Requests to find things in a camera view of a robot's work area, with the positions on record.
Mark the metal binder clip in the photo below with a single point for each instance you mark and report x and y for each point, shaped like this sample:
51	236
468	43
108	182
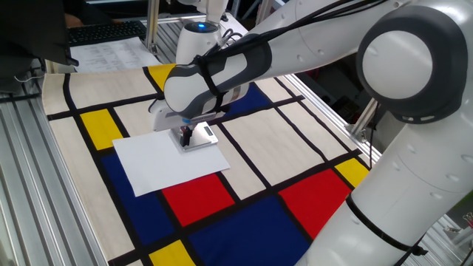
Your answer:
468	218

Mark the Mondrian pattern tablecloth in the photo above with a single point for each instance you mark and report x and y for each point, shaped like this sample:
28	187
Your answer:
258	147

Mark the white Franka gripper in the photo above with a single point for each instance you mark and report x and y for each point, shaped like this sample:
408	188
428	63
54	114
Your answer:
162	118

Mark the black computer monitor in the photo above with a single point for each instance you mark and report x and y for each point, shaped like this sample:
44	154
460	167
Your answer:
29	29

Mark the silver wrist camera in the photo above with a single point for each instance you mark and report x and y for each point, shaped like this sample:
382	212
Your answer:
197	118

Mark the black computer keyboard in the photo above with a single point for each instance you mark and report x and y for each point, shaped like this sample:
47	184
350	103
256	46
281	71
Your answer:
107	32

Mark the printed paper document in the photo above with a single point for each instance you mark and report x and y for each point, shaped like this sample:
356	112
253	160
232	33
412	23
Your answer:
111	55

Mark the white paper sheet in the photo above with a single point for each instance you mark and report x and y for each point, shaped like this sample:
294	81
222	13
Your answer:
162	166

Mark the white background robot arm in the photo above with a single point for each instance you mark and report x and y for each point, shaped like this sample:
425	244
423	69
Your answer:
216	9

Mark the aluminium frame post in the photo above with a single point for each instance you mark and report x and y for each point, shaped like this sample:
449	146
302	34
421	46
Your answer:
152	22
263	9
364	118

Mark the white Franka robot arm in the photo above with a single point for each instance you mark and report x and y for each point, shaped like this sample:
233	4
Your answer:
406	184

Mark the person in dark clothing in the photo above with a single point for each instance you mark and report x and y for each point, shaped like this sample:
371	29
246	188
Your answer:
96	13

